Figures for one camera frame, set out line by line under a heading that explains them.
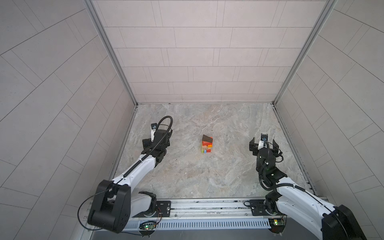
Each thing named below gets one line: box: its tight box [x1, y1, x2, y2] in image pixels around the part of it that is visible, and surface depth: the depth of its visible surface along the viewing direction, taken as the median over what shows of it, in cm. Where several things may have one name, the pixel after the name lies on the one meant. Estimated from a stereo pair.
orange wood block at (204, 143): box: [202, 141, 213, 146], surface depth 86 cm
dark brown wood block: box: [202, 134, 213, 143], surface depth 85 cm
